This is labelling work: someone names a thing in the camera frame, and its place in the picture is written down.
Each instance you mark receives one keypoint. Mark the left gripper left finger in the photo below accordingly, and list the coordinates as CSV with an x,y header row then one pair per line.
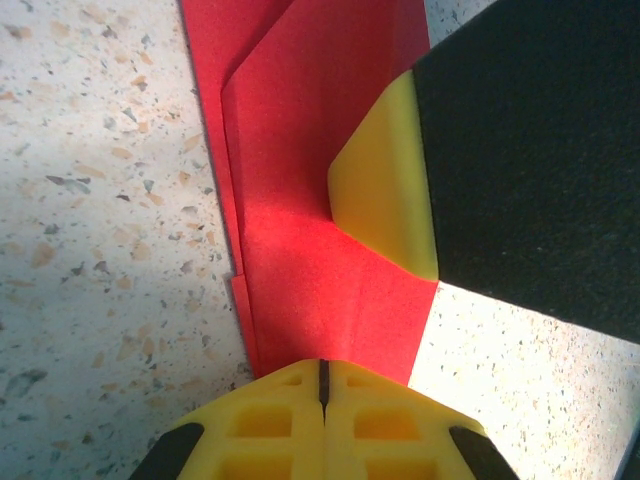
x,y
260,430

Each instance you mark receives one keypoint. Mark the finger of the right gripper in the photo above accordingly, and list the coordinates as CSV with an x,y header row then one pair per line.
x,y
500,175

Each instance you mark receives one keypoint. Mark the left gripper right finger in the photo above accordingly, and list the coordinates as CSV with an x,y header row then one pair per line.
x,y
390,430

